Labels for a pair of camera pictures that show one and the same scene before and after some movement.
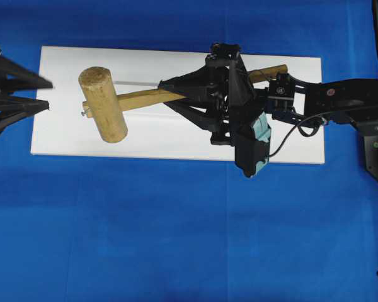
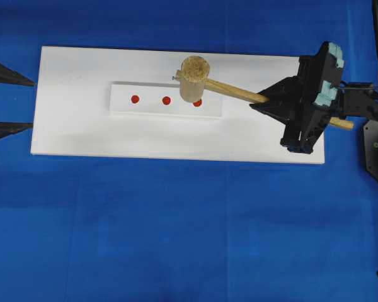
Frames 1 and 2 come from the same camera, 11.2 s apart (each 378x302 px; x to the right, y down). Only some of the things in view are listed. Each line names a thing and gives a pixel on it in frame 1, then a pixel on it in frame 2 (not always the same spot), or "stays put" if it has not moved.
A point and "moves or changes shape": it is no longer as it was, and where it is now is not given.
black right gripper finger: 206,113 -> 288,113
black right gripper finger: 196,83 -> 290,89
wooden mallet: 106,107 moves or changes shape
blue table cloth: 72,228 stays put
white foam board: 60,128 stays put
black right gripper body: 221,57 -> 305,128
